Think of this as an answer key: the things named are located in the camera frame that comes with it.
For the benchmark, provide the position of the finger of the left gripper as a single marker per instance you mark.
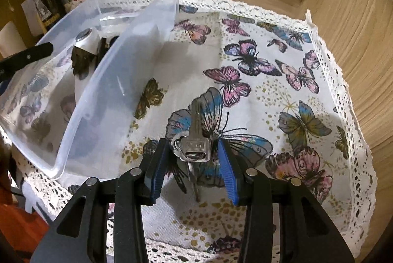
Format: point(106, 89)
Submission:
point(10, 65)

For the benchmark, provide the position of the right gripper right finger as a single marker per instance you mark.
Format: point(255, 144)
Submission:
point(307, 234)

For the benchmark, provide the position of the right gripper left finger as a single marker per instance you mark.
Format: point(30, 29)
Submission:
point(79, 233)

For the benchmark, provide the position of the silver keys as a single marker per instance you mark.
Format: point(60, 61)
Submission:
point(192, 147)

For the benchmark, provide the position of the clear plastic storage bin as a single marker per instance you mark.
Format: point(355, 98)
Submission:
point(39, 112)

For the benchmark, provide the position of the black small microphone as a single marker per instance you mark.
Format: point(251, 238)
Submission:
point(81, 61)

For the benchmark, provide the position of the cream cylindrical candle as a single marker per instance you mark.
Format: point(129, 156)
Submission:
point(10, 40)

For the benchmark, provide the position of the butterfly print lace cloth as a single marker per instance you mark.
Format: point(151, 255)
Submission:
point(271, 88)

